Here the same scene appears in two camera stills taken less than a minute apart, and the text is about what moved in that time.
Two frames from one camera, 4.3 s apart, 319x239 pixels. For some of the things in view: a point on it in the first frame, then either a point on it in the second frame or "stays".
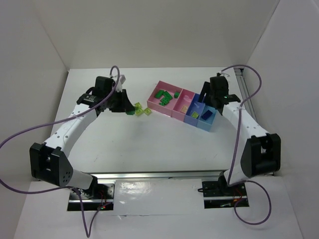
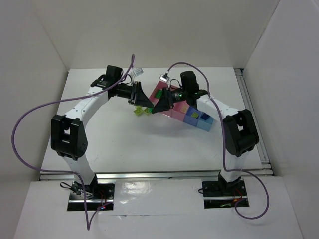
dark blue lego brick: [207, 115] stays
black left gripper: [119, 100] → [135, 92]
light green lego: [148, 111] stays
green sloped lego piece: [159, 94] stays
